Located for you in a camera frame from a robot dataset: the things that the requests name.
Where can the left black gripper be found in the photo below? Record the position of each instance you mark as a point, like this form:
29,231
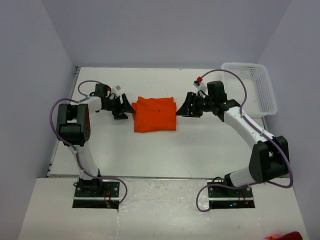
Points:
124,107

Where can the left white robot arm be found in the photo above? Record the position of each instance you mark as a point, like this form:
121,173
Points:
70,121

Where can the white plastic basket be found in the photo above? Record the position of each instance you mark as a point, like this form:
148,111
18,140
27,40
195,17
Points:
261,99

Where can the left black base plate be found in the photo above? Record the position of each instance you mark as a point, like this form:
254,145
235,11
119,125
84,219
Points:
96,194

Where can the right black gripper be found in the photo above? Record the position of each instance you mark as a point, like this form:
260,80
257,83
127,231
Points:
187,109

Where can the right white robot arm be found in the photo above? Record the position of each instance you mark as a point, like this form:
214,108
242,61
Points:
269,157

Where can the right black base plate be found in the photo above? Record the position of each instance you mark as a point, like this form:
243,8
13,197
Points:
224,198

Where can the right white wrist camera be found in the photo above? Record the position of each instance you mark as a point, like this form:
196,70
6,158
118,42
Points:
201,88

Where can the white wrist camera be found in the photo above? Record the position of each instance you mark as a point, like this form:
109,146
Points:
201,88
114,91

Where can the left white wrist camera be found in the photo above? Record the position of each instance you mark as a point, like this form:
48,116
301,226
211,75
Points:
114,91

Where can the orange t shirt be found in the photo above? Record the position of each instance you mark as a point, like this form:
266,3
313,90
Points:
154,114

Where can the red cloth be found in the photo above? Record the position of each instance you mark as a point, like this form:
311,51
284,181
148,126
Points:
295,235

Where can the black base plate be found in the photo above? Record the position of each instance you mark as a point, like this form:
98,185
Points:
96,194
224,198

